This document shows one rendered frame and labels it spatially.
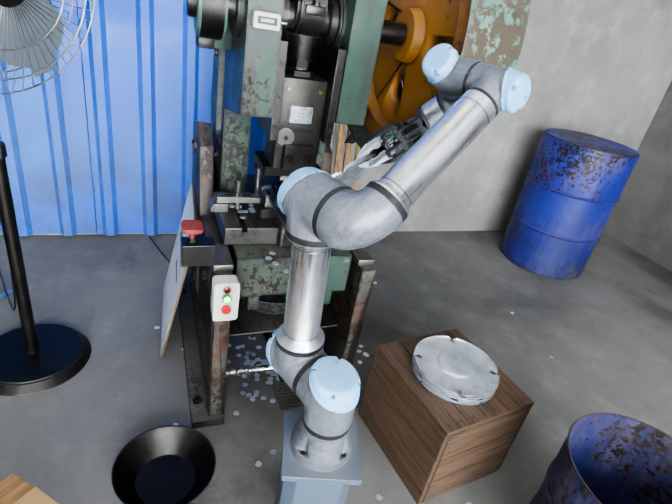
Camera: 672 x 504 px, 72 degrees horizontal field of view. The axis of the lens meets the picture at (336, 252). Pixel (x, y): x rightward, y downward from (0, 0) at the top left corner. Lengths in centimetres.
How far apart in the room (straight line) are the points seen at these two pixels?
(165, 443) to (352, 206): 117
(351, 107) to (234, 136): 47
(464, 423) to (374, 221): 88
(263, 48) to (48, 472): 141
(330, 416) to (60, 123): 209
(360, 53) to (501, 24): 39
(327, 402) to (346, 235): 39
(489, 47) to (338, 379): 90
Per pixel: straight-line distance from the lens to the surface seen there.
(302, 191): 88
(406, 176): 84
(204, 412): 182
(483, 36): 133
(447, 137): 88
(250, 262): 148
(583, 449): 171
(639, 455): 175
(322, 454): 114
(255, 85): 140
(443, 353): 168
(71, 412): 193
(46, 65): 168
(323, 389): 102
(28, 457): 184
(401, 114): 167
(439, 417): 152
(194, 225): 139
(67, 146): 276
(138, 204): 286
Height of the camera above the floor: 139
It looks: 28 degrees down
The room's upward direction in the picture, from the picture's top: 11 degrees clockwise
